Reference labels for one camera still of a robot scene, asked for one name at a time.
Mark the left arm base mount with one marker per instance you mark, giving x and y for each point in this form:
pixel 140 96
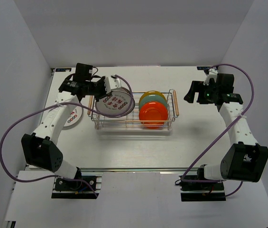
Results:
pixel 63 189

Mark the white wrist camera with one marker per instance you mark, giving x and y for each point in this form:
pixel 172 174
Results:
pixel 212 74
pixel 112 83

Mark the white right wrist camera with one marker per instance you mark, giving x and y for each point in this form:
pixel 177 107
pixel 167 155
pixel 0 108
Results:
pixel 212 74

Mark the green red rimmed plate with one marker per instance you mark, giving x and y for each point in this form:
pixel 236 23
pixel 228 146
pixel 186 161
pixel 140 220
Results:
pixel 119 90

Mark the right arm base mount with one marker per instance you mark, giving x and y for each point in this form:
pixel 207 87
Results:
pixel 200 192

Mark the right table label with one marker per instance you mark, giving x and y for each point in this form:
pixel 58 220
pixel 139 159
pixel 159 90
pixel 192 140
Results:
pixel 203 68

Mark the metal wire dish rack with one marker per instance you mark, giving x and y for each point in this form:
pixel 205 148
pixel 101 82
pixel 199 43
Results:
pixel 131 121

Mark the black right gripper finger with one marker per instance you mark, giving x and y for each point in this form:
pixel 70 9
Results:
pixel 196 87
pixel 202 98

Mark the orange plate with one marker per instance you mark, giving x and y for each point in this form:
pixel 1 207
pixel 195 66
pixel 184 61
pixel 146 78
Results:
pixel 153 115

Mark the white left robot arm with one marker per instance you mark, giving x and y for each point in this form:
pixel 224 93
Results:
pixel 40 148

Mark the yellow plate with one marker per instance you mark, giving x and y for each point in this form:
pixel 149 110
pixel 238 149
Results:
pixel 152 92

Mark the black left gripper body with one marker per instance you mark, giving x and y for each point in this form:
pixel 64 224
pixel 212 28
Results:
pixel 98 88

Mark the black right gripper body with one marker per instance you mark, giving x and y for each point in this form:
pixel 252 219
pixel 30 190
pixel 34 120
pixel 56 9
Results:
pixel 209 90

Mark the teal plate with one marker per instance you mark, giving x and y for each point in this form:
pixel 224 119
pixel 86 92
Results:
pixel 152 98

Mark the white plate red characters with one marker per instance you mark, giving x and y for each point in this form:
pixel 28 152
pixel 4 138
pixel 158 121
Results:
pixel 74 118

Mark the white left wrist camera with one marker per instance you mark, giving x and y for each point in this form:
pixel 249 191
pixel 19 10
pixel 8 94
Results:
pixel 112 83

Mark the white plate coloured circles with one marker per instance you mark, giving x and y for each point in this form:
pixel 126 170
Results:
pixel 117 104

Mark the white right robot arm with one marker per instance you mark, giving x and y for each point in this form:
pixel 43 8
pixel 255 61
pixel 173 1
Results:
pixel 246 158

